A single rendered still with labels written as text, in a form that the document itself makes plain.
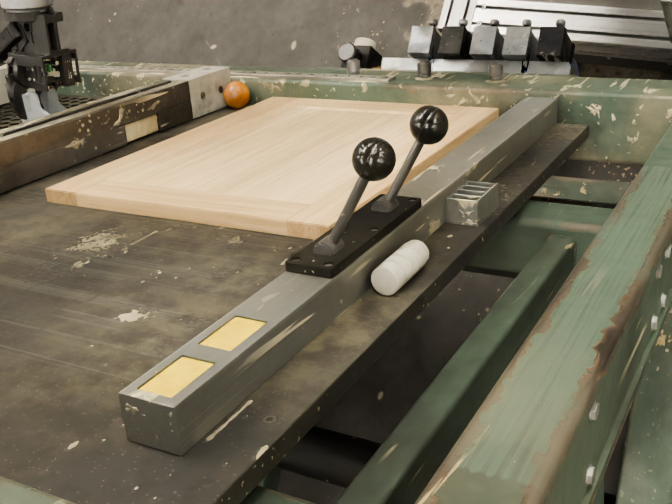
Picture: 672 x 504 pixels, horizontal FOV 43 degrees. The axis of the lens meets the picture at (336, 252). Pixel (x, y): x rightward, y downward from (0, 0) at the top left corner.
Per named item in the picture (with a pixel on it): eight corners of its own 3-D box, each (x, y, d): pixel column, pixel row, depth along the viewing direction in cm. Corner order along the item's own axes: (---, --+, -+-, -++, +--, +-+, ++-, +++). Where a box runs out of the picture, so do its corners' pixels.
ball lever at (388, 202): (403, 219, 90) (461, 114, 82) (387, 232, 87) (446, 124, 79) (374, 199, 91) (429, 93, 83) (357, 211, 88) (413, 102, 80)
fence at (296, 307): (557, 122, 134) (558, 97, 133) (181, 457, 59) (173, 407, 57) (526, 121, 137) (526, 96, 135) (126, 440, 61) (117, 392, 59)
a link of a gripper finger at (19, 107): (19, 122, 132) (9, 65, 128) (12, 121, 133) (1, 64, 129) (42, 114, 136) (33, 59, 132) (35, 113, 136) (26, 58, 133)
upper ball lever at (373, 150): (350, 261, 80) (410, 147, 73) (330, 277, 77) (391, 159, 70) (318, 239, 81) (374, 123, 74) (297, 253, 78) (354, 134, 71)
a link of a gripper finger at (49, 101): (65, 147, 136) (56, 90, 132) (39, 143, 138) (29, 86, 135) (80, 142, 138) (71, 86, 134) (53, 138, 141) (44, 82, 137)
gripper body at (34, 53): (46, 96, 128) (32, 14, 123) (6, 91, 132) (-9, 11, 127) (83, 86, 134) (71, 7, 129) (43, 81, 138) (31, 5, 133)
